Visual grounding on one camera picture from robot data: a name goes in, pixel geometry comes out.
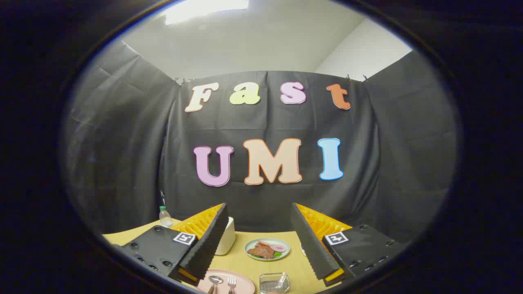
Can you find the pale green plate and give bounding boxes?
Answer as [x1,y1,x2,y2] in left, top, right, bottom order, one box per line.
[244,238,291,261]

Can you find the brown meat slices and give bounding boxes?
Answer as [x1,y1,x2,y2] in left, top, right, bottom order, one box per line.
[248,243,275,259]

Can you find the clear plastic water bottle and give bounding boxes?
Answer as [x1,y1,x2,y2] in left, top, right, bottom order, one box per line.
[159,206,173,228]

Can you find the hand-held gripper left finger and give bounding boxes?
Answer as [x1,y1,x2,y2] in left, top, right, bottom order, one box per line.
[111,203,229,286]

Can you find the white toaster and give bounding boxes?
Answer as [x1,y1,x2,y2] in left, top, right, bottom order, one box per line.
[215,217,236,256]

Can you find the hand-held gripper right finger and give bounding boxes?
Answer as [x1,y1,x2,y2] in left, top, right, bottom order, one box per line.
[291,203,409,286]

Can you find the metal wire basket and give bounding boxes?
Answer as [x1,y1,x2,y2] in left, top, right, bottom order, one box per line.
[259,272,291,294]

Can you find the pink plate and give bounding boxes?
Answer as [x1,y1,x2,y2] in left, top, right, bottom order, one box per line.
[196,269,256,294]

